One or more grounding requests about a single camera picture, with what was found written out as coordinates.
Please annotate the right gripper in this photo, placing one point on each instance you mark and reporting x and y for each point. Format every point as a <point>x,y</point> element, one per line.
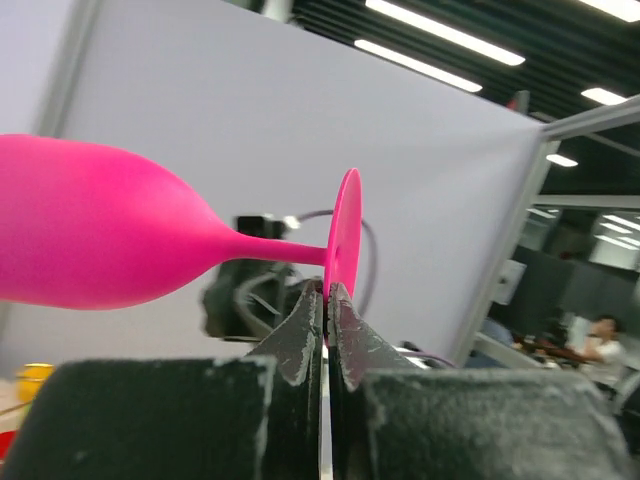
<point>249,298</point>

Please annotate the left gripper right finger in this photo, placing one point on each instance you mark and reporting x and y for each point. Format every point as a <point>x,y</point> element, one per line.
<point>391,419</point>

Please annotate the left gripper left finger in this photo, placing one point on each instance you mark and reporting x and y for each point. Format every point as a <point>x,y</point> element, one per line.
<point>253,417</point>

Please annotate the pink plastic wine glass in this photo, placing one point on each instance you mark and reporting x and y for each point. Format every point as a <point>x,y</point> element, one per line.
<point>93,227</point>

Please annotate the orange wine glass near rack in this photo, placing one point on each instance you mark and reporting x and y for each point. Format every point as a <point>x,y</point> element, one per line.
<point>30,379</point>

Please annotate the person in background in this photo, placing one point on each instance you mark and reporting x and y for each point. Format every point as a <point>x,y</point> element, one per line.
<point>602,354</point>

